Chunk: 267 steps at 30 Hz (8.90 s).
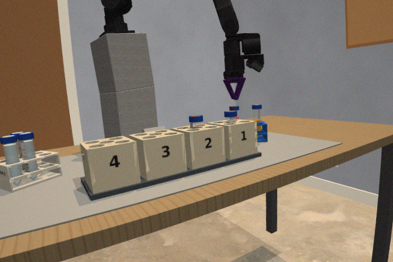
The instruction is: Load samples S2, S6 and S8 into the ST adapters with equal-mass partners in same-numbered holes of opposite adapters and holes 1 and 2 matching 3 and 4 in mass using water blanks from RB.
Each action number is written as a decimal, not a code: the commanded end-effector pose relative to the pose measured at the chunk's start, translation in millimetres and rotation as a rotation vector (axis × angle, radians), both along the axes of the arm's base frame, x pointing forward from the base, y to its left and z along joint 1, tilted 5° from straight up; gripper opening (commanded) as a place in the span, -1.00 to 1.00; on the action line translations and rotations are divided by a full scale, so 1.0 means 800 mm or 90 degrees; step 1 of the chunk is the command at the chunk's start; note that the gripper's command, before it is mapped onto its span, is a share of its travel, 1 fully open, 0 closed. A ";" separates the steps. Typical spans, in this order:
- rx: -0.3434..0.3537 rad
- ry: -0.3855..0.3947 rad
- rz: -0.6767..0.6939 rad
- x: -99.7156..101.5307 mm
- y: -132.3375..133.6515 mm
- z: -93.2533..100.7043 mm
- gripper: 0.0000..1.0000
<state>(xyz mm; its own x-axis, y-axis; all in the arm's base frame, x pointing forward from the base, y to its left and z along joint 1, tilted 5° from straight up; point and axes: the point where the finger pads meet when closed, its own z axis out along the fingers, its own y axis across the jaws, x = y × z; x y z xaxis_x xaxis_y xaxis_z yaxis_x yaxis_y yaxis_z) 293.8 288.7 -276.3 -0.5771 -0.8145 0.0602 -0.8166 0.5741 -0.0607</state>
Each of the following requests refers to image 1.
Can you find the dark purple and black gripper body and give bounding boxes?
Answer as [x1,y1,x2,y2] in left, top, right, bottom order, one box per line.
[224,54,245,79]

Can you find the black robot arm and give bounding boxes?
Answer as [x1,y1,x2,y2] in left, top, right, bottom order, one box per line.
[99,0,264,72]

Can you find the grey flat mat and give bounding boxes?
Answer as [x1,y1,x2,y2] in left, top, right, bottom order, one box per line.
[0,132,342,240]

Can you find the white tube rack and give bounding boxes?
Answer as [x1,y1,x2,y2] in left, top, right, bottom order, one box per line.
[0,151,62,193]

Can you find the blue tube rack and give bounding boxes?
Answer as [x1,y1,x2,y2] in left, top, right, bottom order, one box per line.
[257,121,268,142]

